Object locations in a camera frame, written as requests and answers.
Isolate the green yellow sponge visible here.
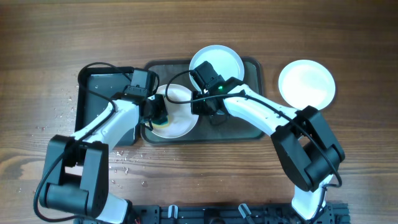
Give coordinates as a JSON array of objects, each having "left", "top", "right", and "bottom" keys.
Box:
[{"left": 151, "top": 115, "right": 170, "bottom": 129}]

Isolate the white plate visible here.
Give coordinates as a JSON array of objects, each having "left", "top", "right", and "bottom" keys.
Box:
[
  {"left": 189, "top": 45, "right": 244, "bottom": 81},
  {"left": 152, "top": 84, "right": 199, "bottom": 139},
  {"left": 278, "top": 60, "right": 336, "bottom": 110}
]

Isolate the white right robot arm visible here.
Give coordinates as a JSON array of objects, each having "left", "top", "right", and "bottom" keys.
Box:
[{"left": 191, "top": 85, "right": 345, "bottom": 222}]

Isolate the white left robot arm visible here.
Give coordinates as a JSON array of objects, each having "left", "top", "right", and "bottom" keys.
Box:
[{"left": 33, "top": 93, "right": 167, "bottom": 223}]

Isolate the dark grey serving tray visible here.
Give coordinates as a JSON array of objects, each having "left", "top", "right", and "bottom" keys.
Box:
[{"left": 141, "top": 57, "right": 265, "bottom": 144}]

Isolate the black water tray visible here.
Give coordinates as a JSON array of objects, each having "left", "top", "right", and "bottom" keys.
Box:
[{"left": 75, "top": 65, "right": 132, "bottom": 131}]

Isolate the white plate top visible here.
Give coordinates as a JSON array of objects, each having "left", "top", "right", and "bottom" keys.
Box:
[{"left": 189, "top": 45, "right": 244, "bottom": 81}]

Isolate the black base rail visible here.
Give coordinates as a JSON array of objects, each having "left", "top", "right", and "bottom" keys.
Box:
[{"left": 126, "top": 203, "right": 351, "bottom": 224}]

